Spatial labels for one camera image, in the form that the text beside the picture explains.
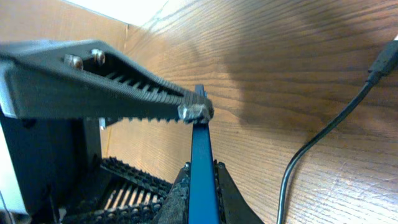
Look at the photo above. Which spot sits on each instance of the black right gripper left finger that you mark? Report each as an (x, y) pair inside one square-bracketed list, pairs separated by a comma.
[(175, 207)]

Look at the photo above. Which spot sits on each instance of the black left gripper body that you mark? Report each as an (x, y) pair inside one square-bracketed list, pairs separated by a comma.
[(42, 162)]

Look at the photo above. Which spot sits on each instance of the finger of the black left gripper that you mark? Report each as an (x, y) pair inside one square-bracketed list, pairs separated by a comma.
[(49, 79), (115, 192)]

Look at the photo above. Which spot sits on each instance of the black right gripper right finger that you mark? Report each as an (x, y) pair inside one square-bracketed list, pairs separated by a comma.
[(232, 206)]

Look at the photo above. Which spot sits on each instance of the blue Samsung Galaxy smartphone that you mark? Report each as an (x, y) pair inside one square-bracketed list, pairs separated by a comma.
[(203, 200)]

